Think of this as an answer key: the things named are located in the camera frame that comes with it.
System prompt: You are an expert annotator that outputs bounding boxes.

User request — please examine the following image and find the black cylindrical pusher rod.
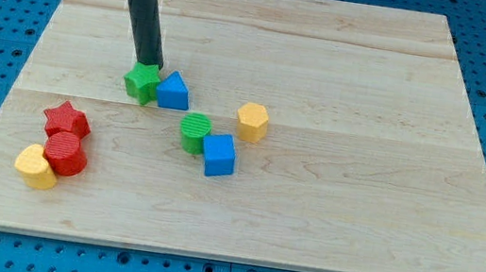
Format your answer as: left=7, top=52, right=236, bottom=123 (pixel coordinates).
left=127, top=0, right=164, bottom=69

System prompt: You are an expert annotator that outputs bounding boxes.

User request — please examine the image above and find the green star block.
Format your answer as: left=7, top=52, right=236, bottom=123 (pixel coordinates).
left=124, top=62, right=161, bottom=106

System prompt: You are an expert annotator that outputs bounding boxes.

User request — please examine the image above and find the blue triangle block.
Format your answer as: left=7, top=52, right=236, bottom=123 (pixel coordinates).
left=156, top=71, right=190, bottom=111

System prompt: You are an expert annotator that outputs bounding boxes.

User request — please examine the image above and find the green cylinder block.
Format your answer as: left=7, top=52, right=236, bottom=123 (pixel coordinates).
left=180, top=112, right=212, bottom=155

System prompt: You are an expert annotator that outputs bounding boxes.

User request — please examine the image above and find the red star block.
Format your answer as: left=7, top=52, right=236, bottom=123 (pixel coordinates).
left=43, top=101, right=91, bottom=139

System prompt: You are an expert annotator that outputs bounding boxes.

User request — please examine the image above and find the yellow hexagon block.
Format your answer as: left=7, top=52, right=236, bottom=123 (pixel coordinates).
left=236, top=102, right=269, bottom=143

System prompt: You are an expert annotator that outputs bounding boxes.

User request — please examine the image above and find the blue cube block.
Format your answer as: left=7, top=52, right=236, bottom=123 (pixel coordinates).
left=203, top=134, right=236, bottom=177

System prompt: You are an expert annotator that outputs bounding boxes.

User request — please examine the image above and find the red cylinder block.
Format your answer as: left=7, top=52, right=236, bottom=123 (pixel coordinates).
left=44, top=131, right=87, bottom=177

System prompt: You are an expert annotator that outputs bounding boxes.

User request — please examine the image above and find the yellow heart block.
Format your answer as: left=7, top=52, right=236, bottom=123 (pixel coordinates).
left=14, top=144, right=58, bottom=190

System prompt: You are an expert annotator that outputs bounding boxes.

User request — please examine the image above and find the wooden board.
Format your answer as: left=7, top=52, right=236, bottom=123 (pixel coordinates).
left=0, top=0, right=486, bottom=272

